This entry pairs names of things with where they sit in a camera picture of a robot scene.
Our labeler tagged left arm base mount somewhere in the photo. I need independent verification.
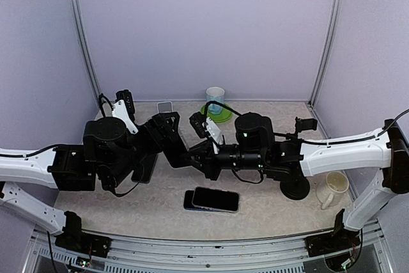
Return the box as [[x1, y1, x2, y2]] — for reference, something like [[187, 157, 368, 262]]
[[55, 211, 112, 258]]

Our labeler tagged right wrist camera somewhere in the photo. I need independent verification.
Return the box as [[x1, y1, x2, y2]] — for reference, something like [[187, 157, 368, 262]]
[[189, 111, 207, 139]]

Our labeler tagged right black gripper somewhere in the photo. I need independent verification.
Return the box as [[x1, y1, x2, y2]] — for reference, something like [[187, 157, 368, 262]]
[[180, 138, 267, 180]]

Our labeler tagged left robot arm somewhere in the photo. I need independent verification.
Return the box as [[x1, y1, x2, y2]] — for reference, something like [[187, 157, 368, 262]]
[[1, 112, 187, 251]]

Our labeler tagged rear black pole stand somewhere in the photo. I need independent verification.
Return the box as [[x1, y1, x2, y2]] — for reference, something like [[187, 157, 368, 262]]
[[286, 117, 318, 139]]

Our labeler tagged aluminium corner post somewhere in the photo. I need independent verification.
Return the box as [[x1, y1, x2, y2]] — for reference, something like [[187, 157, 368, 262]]
[[69, 0, 101, 104], [309, 0, 342, 109]]

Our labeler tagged front aluminium rail frame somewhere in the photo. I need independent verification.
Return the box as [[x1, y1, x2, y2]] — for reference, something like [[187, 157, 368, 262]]
[[17, 220, 397, 272]]

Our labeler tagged light blue mug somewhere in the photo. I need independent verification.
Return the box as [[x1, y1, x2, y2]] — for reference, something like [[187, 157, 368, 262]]
[[206, 86, 225, 115]]

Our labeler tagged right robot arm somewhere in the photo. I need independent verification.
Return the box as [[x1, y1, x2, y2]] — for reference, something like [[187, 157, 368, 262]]
[[189, 112, 408, 250]]

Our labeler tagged black phone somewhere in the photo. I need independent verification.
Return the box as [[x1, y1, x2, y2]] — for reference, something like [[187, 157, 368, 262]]
[[192, 187, 240, 212], [162, 136, 190, 168]]

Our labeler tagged left aluminium corner post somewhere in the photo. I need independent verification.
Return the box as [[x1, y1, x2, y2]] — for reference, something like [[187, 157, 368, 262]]
[[69, 0, 101, 104]]

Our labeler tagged front black pole stand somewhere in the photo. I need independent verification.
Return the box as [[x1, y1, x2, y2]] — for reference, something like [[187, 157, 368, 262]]
[[280, 178, 310, 201]]

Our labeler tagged cream ceramic mug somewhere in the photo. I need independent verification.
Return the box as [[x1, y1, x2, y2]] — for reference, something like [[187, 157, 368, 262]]
[[316, 171, 350, 210]]

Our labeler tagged black pole stand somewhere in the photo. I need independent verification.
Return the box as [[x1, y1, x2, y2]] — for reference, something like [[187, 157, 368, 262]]
[[280, 178, 310, 201], [286, 117, 318, 139]]

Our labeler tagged green saucer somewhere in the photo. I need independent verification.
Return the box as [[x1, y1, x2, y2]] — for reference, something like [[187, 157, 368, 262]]
[[208, 104, 233, 123]]

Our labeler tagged white folding phone stand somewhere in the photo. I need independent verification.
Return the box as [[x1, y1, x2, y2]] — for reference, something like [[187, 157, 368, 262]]
[[157, 101, 174, 113]]

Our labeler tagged right aluminium corner post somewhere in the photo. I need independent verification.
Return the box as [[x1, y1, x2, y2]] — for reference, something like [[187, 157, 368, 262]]
[[309, 0, 342, 109]]

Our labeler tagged left bottom teal phone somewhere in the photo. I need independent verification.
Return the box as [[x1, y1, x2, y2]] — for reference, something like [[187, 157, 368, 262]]
[[131, 154, 158, 183]]

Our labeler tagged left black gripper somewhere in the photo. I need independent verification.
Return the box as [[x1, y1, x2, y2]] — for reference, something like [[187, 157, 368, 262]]
[[104, 112, 180, 189]]

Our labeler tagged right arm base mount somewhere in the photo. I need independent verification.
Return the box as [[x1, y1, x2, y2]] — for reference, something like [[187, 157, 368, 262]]
[[305, 209, 362, 257]]

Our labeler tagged centre bottom blue phone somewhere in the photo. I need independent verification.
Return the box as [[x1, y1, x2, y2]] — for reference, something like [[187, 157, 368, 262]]
[[183, 190, 221, 212]]

